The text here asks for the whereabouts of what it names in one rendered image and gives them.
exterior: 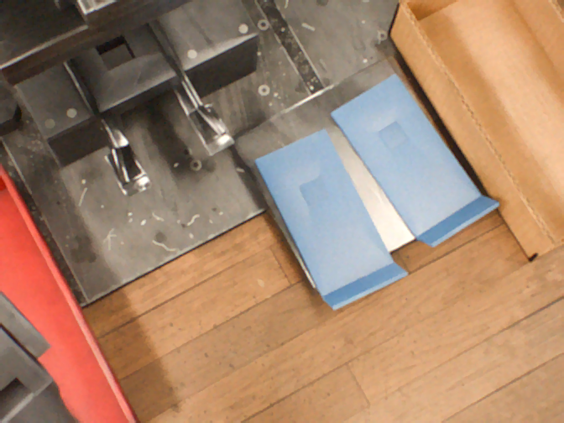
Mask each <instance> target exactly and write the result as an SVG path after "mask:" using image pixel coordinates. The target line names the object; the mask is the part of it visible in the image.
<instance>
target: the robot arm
mask: <svg viewBox="0 0 564 423"><path fill-rule="evenodd" d="M51 347H52V346H51V345H50V343H49V342H48V341H47V340H46V337H45V336H43V335H42V334H41V333H40V331H39V330H38V329H37V328H36V327H35V326H34V323H32V322H31V321H30V320H29V319H28V318H27V317H26V315H25V314H24V313H23V312H21V310H20V309H19V308H18V307H17V306H16V305H15V304H14V303H13V302H12V301H11V300H10V299H9V298H8V297H7V295H6V294H5V293H4V292H3V291H2V290H0V423H81V422H80V421H79V420H78V419H77V417H76V416H75V415H73V414H72V413H71V412H70V411H69V410H68V408H67V405H66V403H65V401H64V400H63V398H61V396H60V389H59V386H58V384H57V383H56V381H55V380H54V378H53V377H52V375H51V374H50V371H49V370H47V368H46V367H45V366H44V365H43V364H42V363H41V362H40V361H39V358H40V357H41V356H42V355H43V354H44V353H46V352H47V351H49V349H50V348H51Z"/></svg>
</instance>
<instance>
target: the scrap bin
mask: <svg viewBox="0 0 564 423"><path fill-rule="evenodd" d="M0 290H2V291H3V292H4V293H5V294H6V295H7V297H8V298H9V299H10V300H11V301H12V302H13V303H14V304H15V305H16V306H17V307H18V308H19V309H20V310H21V312H23V313H24V314H25V315H26V317H27V318H28V319H29V320H30V321H31V322H32V323H33V324H34V326H35V327H36V328H37V329H38V330H39V331H40V333H41V334H42V335H43V336H45V337H46V340H47V341H48V342H49V343H50V345H51V346H52V347H51V348H50V349H49V351H47V352H45V353H44V354H43V355H42V356H41V357H40V358H39V361H40V362H41V363H42V364H43V365H44V366H45V367H46V368H47V370H49V371H50V374H51V375H52V377H53V378H54V380H55V381H56V383H57V384H58V386H59V389H60V396H61V398H63V400H64V401H65V403H66V405H67V408H68V410H69V411H70V412H71V413H72V414H73V415H75V416H76V417H77V419H78V420H79V421H80V422H81V423H139V421H138V418H137V416H136V415H135V413H134V411H133V408H132V406H131V404H130V402H129V400H128V397H127V395H126V394H125V392H123V391H124V390H123V389H122V387H121V385H120V383H119V381H118V378H117V376H116V374H115V373H114V372H113V369H112V366H111V364H110V363H109V361H107V357H106V355H105V353H104V352H103V350H102V348H101V345H100V343H99V341H98V340H97V337H96V335H95V332H94V331H93V330H92V329H91V326H90V325H89V323H88V321H87V319H86V316H85V314H84V312H83V310H82V309H81V305H79V303H78V302H77V300H76V298H75V296H74V293H73V291H72V289H71V287H70V285H69V283H68V281H66V279H65V276H64V275H63V273H62V271H61V269H60V266H59V264H58V262H57V260H55V258H54V256H53V254H52V252H51V250H50V247H49V245H48V243H47V242H46V239H44V236H43V235H42V233H41V231H40V230H39V226H38V224H37V222H36V221H35V220H34V218H33V216H32V213H31V212H30V210H29V208H28V206H27V204H25V201H24V199H23V197H22V195H21V193H20V191H19V190H18V187H17V186H16V185H15V183H14V181H13V179H12V177H11V175H10V174H9V173H8V172H7V171H6V170H5V168H4V167H3V164H2V162H1V161H0Z"/></svg>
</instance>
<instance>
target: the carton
mask: <svg viewBox="0 0 564 423"><path fill-rule="evenodd" d="M388 36H390V37H389V38H390V39H391V40H392V41H393V43H394V45H395V47H396V48H397V50H398V51H399V54H400V55H401V57H402V59H403V60H404V62H405V64H406V65H407V66H408V67H409V69H410V71H411V73H412V74H413V77H414V78H415V80H416V81H417V83H418V85H419V86H420V88H422V91H423V92H424V93H425V95H426V97H427V99H428V100H429V102H430V104H431V106H432V108H433V109H434V111H435V112H436V113H437V115H438V116H439V118H440V119H441V122H442V123H443V125H444V127H445V128H446V130H447V132H448V134H449V135H451V137H452V139H453V141H454V142H455V144H456V146H457V148H458V149H459V151H460V153H461V154H462V156H464V158H465V160H466V161H467V164H468V165H469V167H470V168H471V170H472V172H473V174H474V175H476V177H477V179H478V181H479V183H480V184H481V186H482V187H483V190H484V191H485V193H486V194H488V197H489V198H491V199H494V200H496V201H499V204H500V206H498V207H496V208H495V209H496V210H498V212H499V214H500V216H501V217H502V219H503V221H504V223H505V224H506V226H508V228H509V230H510V232H511V233H512V235H513V236H514V239H515V240H516V242H517V243H518V244H519V246H520V247H521V249H522V251H523V252H524V255H525V256H526V257H527V259H528V260H529V261H530V262H531V263H532V262H533V261H535V260H537V259H539V258H541V257H543V256H546V255H547V254H548V253H551V251H553V250H556V249H557V248H559V247H561V246H562V245H564V13H563V12H562V10H561V8H560V6H559V5H558V3H557V2H556V1H555V0H399V2H398V3H397V6H396V9H395V11H394V16H393V19H392V22H391V25H390V29H389V31H388Z"/></svg>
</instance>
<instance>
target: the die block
mask: <svg viewBox="0 0 564 423"><path fill-rule="evenodd" d="M123 44H125V46H126V47H127V49H128V52H129V53H130V55H131V56H132V57H133V59H135V58H134V56H133V52H132V51H130V49H129V47H128V46H127V43H126V41H125V39H124V38H119V39H116V40H114V41H113V42H111V43H108V44H105V45H103V46H102V47H100V49H98V48H97V50H96V51H97V52H98V54H99V55H102V54H105V53H107V52H109V51H111V50H114V49H116V48H117V47H119V46H122V45H123ZM258 45H259V39H256V40H255V41H253V42H251V43H248V44H247V45H245V46H243V47H242V48H240V49H238V50H234V51H233V52H231V53H229V54H227V55H224V56H223V57H222V58H220V59H218V60H215V61H213V62H212V63H209V64H207V65H204V66H202V67H200V68H198V69H196V70H194V71H191V73H189V74H187V75H186V77H187V78H188V80H189V82H190V83H191V84H192V86H193V88H194V90H195V91H196V94H197V96H198V97H199V99H200V100H201V99H202V98H205V97H206V96H208V95H210V94H212V93H213V92H215V91H219V90H221V89H222V88H224V87H226V86H229V85H231V84H232V83H235V82H237V81H238V80H240V79H242V78H244V77H245V76H249V75H251V74H253V73H254V72H256V71H257V62H258ZM169 90H171V88H170V84H169V83H168V84H166V85H164V86H161V87H159V89H157V90H155V91H152V92H150V93H148V94H146V95H144V96H142V97H140V98H137V99H135V100H133V101H131V102H129V103H127V105H125V104H124V106H122V107H120V108H118V109H116V110H114V111H112V113H113V115H114V117H115V118H116V120H117V123H118V125H119V127H120V128H121V129H122V132H123V133H124V135H125V136H126V133H125V129H124V126H123V124H122V121H121V118H120V114H121V113H123V112H126V111H128V110H130V109H132V108H134V107H137V106H139V105H141V104H143V103H144V102H146V101H148V100H150V99H152V98H154V97H156V96H158V95H160V94H162V93H165V92H167V91H169ZM119 113H120V114H119ZM46 144H48V146H49V148H50V151H51V153H52V154H53V156H54V158H55V159H56V161H57V164H58V165H59V167H60V168H61V169H62V168H64V167H66V166H68V165H71V164H73V163H75V161H76V162H77V160H79V159H82V158H84V157H86V156H88V155H89V154H92V153H94V152H96V151H98V150H100V149H103V148H105V147H107V142H106V140H105V139H104V137H103V136H102V132H101V130H99V128H98V127H97V125H96V123H95V119H94V120H92V122H90V123H87V124H85V125H83V126H81V127H79V128H76V129H74V130H72V131H70V132H68V133H65V134H63V135H61V136H60V137H59V138H56V139H54V140H52V141H50V142H48V143H46Z"/></svg>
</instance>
